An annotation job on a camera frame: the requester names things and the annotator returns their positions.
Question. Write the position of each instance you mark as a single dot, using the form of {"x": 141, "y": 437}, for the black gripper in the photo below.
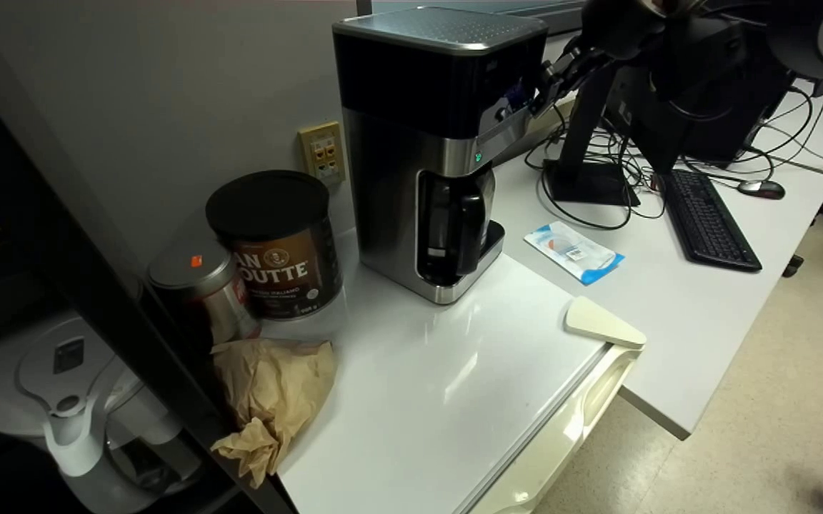
{"x": 621, "y": 25}

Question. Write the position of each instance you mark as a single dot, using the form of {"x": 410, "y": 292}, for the black monitor stand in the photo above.
{"x": 587, "y": 160}

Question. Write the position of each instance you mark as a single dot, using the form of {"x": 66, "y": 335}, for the beige wall outlet plate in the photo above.
{"x": 323, "y": 149}

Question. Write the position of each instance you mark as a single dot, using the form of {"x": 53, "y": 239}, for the black computer mouse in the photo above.
{"x": 760, "y": 190}

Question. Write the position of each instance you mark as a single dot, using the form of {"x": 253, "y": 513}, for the crumpled brown paper bag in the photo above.
{"x": 271, "y": 390}

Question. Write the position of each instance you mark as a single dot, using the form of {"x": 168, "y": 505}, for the brown coffee can black lid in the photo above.
{"x": 283, "y": 262}

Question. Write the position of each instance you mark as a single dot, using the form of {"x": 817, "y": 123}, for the beige fridge hinge cover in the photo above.
{"x": 600, "y": 322}

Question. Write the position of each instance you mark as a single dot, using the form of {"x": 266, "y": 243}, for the black steel drip coffeemaker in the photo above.
{"x": 429, "y": 88}

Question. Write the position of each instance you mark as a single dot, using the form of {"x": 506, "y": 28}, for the white single-serve coffee machine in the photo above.
{"x": 70, "y": 400}

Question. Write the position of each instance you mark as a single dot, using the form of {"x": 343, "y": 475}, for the black shelf frame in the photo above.
{"x": 70, "y": 259}

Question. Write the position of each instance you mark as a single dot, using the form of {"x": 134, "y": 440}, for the small jar silver lid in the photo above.
{"x": 203, "y": 286}

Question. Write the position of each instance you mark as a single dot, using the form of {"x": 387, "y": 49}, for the blue white wipes packet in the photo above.
{"x": 573, "y": 253}

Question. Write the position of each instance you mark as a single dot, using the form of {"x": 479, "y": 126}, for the black computer keyboard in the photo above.
{"x": 713, "y": 223}

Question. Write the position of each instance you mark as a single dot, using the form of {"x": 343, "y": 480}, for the white office desk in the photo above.
{"x": 699, "y": 305}

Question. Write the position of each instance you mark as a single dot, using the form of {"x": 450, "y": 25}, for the white mini fridge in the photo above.
{"x": 450, "y": 400}

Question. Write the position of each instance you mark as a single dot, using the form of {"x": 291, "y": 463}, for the black computer monitor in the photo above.
{"x": 707, "y": 105}

